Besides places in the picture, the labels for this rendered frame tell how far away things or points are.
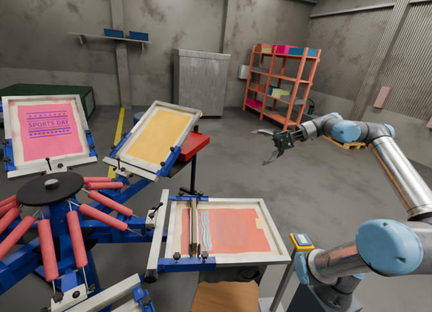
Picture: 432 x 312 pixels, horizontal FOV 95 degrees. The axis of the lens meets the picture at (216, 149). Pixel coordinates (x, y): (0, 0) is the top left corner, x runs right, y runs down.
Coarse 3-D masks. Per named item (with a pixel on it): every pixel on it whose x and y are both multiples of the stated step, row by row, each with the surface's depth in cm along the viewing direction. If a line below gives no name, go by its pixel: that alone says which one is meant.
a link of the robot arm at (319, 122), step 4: (324, 116) 81; (328, 116) 79; (332, 116) 79; (336, 116) 79; (340, 116) 79; (312, 120) 81; (316, 120) 80; (320, 120) 80; (324, 120) 78; (316, 124) 79; (320, 124) 79; (316, 128) 79; (320, 128) 79; (320, 132) 79
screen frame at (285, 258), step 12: (180, 204) 165; (204, 204) 168; (216, 204) 169; (228, 204) 171; (240, 204) 172; (252, 204) 174; (264, 204) 171; (264, 216) 162; (168, 228) 138; (168, 240) 130; (276, 240) 139; (168, 252) 122; (216, 264) 119; (228, 264) 121; (240, 264) 122; (252, 264) 123; (264, 264) 125
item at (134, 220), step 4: (132, 220) 135; (136, 220) 135; (140, 220) 135; (144, 220) 136; (132, 224) 132; (136, 224) 132; (140, 224) 133; (144, 224) 133; (132, 228) 134; (136, 228) 134; (140, 228) 135; (152, 228) 136
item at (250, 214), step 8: (184, 208) 161; (216, 208) 165; (224, 208) 166; (232, 208) 167; (248, 208) 169; (184, 216) 154; (208, 216) 156; (248, 216) 161; (256, 216) 162; (184, 224) 147; (248, 224) 153
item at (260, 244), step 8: (184, 232) 140; (216, 232) 143; (256, 232) 147; (184, 240) 135; (216, 240) 137; (256, 240) 141; (264, 240) 142; (184, 248) 129; (216, 248) 132; (224, 248) 132; (232, 248) 133; (240, 248) 133; (248, 248) 134; (256, 248) 135; (264, 248) 135
